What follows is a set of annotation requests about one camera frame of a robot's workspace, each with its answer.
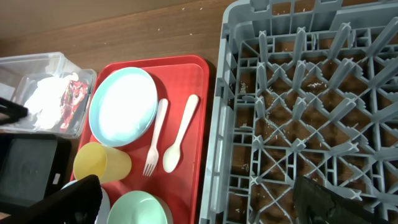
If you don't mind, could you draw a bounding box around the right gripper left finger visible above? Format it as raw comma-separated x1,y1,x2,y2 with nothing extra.
1,175,103,224

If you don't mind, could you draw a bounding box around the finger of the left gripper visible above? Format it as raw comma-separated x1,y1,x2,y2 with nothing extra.
1,98,28,125

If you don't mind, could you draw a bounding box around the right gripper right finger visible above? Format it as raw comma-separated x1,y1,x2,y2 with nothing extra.
293,176,390,224

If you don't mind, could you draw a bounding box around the yellow plastic cup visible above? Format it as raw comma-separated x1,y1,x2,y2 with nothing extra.
73,142,132,184

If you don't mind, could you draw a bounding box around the red snack wrapper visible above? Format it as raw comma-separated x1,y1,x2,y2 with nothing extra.
60,80,88,131

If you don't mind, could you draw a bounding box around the grey dishwasher rack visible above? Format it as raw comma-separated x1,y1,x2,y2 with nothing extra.
199,1,397,223

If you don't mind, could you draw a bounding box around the blue bowl with food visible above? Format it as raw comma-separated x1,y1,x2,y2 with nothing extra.
62,180,111,224

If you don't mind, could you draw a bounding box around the clear plastic bin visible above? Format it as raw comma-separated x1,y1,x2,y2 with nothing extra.
1,52,97,138

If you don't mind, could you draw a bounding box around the black plastic tray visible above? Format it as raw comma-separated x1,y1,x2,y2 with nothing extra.
1,133,72,215

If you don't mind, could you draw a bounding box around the mint green bowl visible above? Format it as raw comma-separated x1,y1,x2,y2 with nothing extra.
107,190,174,224

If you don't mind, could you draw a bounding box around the white plastic fork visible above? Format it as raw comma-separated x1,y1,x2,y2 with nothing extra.
143,98,169,177

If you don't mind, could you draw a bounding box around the red serving tray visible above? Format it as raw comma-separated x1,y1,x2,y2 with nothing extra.
95,55,210,223

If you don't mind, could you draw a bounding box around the white plastic spoon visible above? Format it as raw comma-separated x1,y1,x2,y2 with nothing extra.
162,95,199,173

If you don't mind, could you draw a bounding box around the light blue plate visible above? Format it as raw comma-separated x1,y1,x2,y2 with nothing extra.
88,67,159,147

